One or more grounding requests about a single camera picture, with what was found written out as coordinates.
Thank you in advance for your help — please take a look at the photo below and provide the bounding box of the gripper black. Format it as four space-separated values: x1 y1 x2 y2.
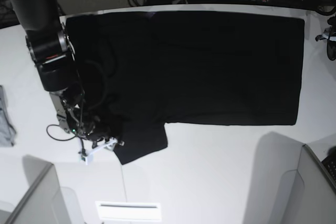
56 89 124 156

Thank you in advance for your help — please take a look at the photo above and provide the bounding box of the black T-shirt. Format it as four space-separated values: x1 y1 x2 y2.
66 11 305 164

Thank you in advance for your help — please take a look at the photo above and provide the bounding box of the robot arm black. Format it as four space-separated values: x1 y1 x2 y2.
324 0 335 61
10 0 124 160

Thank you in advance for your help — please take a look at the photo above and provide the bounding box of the grey partition left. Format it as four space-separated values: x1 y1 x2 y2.
5 163 71 224

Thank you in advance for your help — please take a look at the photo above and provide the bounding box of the grey folded cloth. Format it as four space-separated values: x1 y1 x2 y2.
1 86 16 147

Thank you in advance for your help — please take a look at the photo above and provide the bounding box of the black keyboard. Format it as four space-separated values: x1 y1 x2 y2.
322 153 336 181

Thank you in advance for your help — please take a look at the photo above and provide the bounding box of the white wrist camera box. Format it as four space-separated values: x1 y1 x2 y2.
79 153 93 165

